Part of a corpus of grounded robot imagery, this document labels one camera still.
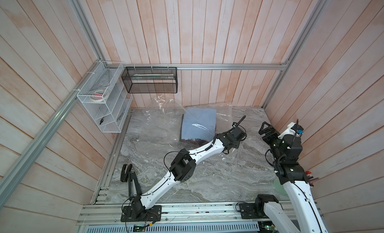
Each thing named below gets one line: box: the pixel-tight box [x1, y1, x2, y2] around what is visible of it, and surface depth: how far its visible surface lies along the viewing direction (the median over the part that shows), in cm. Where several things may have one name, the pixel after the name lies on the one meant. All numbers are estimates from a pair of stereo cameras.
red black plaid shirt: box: [183, 138, 209, 147], surface depth 97 cm
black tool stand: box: [120, 163, 142, 201], surface depth 85 cm
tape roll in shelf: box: [90, 89, 105, 103], surface depth 75 cm
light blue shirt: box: [181, 107, 217, 140], surface depth 100 cm
